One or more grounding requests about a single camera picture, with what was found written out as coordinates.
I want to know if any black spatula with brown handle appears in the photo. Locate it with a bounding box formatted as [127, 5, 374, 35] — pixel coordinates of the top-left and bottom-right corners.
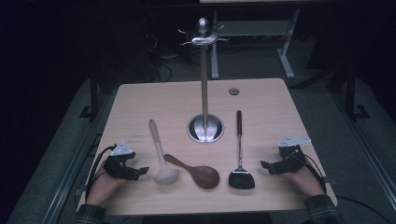
[228, 109, 256, 190]

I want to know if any beige ladle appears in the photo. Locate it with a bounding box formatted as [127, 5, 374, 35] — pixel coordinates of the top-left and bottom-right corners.
[148, 119, 180, 185]

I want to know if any white metal desk frame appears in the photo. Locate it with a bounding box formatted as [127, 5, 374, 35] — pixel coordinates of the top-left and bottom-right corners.
[209, 8, 302, 80]

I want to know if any hand-held gripper cable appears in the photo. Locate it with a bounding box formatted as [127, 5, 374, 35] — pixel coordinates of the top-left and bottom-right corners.
[303, 153, 327, 194]
[84, 145, 118, 200]

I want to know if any aluminium rail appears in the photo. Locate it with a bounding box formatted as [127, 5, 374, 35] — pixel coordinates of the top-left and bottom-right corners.
[40, 118, 105, 224]
[330, 90, 396, 202]

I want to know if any metal utensil rack stand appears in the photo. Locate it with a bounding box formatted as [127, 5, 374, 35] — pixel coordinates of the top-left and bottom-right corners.
[177, 17, 231, 145]

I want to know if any person's left hand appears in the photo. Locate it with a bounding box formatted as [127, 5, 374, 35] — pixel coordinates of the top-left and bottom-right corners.
[85, 167, 129, 206]

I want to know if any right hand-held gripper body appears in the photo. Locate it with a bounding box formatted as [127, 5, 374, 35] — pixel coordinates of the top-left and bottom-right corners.
[276, 135, 312, 175]

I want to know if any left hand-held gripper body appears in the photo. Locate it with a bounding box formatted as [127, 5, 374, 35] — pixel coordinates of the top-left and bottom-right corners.
[102, 140, 137, 180]

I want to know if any black floor cable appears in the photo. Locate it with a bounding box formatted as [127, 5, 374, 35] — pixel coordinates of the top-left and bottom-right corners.
[335, 194, 389, 224]

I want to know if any black metal stand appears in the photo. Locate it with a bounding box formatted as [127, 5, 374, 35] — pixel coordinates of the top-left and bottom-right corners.
[343, 64, 372, 120]
[78, 74, 101, 121]

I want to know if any brown wooden rice spoon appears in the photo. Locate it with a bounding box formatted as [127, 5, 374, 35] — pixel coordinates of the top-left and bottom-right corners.
[163, 153, 220, 190]

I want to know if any left hand-held gripper cable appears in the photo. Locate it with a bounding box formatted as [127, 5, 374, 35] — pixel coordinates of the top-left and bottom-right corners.
[84, 145, 118, 200]

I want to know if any right hand-held gripper cable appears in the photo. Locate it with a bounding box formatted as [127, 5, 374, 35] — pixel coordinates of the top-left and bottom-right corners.
[303, 153, 327, 194]

